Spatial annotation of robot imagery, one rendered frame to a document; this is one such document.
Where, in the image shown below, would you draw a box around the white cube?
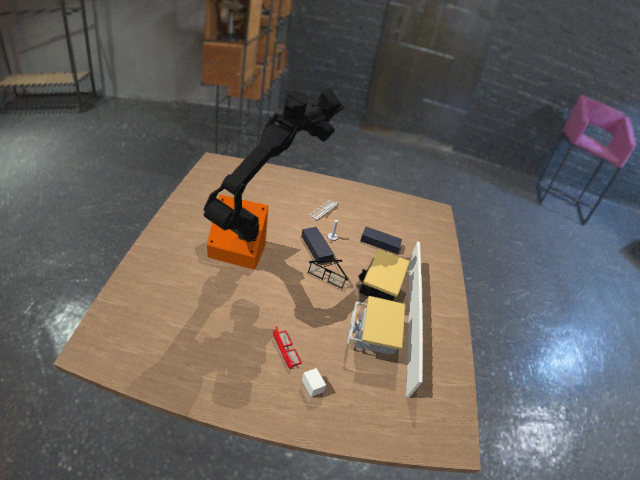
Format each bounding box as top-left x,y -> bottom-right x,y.
302,369 -> 326,397

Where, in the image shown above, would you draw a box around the red glasses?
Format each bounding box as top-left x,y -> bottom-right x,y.
273,326 -> 301,369

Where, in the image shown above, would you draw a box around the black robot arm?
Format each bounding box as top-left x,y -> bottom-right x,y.
204,91 -> 334,242

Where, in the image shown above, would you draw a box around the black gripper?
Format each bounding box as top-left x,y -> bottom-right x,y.
304,88 -> 344,137

